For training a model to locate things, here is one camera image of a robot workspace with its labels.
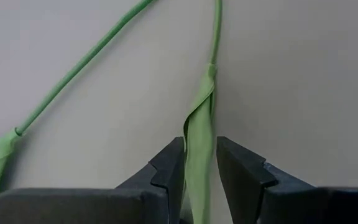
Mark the black artificial tulip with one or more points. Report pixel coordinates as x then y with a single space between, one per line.
199 140

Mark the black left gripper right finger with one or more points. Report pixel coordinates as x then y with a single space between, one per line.
275 202

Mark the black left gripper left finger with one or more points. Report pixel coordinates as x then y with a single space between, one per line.
104 205

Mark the dark red artificial tulip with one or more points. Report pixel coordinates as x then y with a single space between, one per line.
73 70

